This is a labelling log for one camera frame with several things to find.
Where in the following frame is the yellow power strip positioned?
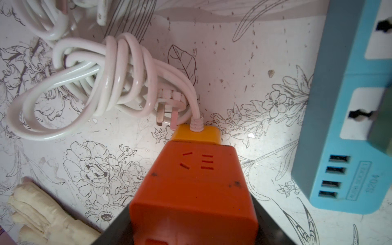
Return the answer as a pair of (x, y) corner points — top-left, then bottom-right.
(170, 124), (222, 145)

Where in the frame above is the green USB charger plug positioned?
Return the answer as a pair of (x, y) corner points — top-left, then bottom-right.
(368, 87), (392, 157)

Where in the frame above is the white coiled cable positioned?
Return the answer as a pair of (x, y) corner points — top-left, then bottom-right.
(12, 0), (111, 42)

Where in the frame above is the orange cube socket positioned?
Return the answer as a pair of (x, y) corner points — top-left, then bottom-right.
(129, 141), (259, 245)

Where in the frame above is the beige cloth glove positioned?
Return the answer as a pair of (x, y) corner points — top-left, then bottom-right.
(8, 182), (101, 245)

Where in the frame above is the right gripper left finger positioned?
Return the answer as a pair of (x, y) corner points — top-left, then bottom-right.
(92, 205), (132, 245)

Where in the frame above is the blue power strip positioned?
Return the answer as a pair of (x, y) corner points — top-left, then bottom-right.
(292, 1), (392, 214)

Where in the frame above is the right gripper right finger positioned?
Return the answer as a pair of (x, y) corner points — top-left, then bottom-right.
(251, 195), (295, 245)

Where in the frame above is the white cable bundle left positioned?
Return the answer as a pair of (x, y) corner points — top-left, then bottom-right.
(6, 32), (204, 141)

